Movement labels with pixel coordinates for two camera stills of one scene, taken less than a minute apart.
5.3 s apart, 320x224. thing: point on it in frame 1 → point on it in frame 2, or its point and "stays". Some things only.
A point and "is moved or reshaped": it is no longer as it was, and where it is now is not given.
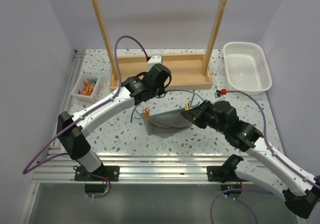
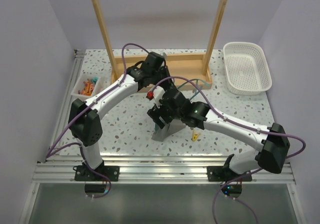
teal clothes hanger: [170, 112] → [196, 81]
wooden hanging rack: [185, 71] stays
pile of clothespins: [89, 85] stays
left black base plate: [112, 173] stays
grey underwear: [167, 124] is moved or reshaped
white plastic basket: [246, 67] stays
